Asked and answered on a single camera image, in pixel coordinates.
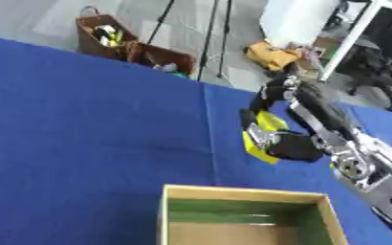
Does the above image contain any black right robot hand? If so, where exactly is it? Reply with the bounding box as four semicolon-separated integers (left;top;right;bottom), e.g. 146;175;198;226
237;75;362;163

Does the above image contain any yellow block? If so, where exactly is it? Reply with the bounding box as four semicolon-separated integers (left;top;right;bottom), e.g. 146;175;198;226
241;110;292;166

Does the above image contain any tan cardboard box green inside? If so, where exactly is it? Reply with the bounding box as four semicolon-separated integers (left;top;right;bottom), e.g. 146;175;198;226
156;184;352;245

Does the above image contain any brown cardboard box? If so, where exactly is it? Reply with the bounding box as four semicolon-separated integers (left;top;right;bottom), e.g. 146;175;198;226
125;42;198;78

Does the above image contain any yellow bag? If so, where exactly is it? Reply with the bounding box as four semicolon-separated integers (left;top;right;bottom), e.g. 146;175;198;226
243;40;305;73

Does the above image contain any black office chair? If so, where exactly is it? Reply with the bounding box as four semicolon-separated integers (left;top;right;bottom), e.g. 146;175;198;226
337;12;392;112

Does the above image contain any black tripod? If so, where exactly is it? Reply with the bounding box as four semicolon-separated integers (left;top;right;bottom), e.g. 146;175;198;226
143;0;236;82

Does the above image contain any white table frame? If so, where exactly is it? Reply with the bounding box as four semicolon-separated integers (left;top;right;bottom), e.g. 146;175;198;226
316;0;392;82

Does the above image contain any brown paper bag with handle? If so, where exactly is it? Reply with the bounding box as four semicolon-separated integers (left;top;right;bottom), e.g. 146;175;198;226
74;5;142;60

